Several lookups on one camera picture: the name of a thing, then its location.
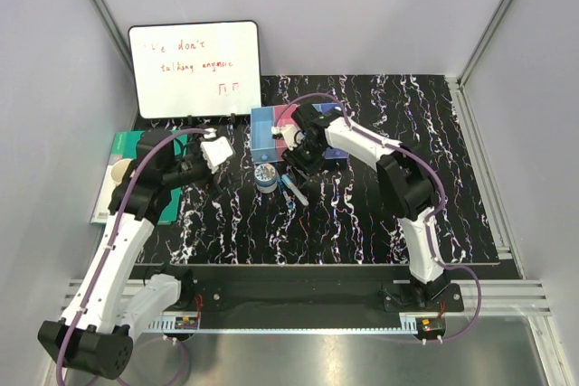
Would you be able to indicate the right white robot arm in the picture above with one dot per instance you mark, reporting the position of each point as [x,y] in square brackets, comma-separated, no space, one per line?
[410,190]

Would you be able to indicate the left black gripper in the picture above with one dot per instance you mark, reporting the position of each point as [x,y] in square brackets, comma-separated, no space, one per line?
[208,174]

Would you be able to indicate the light blue bin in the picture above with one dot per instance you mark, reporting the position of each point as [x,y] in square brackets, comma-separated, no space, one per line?
[263,145]

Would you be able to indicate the black marbled table mat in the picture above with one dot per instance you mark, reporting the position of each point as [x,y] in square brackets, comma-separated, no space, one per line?
[345,221]

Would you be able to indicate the blue white marker pen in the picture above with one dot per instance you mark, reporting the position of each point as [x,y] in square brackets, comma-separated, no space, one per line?
[287,181]

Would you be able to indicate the blue white tape roll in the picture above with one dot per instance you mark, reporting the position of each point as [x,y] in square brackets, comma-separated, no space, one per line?
[266,178]

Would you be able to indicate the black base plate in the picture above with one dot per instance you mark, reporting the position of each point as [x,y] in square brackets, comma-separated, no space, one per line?
[307,298]

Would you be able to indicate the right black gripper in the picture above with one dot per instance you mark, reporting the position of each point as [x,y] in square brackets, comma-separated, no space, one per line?
[292,157]

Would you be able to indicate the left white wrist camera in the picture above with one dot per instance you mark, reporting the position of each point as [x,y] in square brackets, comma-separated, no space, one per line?
[216,149]

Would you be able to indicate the green notebook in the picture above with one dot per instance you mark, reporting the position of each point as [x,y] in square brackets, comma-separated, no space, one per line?
[124,146]

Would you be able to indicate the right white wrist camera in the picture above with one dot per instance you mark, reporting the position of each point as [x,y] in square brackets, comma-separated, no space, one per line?
[289,134]

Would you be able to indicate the pink bin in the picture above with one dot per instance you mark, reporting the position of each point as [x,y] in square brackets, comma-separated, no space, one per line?
[282,116]

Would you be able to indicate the yellow cream mug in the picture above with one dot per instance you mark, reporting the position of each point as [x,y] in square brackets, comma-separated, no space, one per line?
[118,170]

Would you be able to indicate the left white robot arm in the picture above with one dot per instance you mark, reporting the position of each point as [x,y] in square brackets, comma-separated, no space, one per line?
[97,331]

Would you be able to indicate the thin blue pen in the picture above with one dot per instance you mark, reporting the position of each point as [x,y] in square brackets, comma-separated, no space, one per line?
[289,202]

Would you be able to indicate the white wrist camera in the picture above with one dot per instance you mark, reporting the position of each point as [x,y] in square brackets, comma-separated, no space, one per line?
[289,134]
[216,149]

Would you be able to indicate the white dry-erase board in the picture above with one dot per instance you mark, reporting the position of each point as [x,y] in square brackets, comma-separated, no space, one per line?
[198,70]

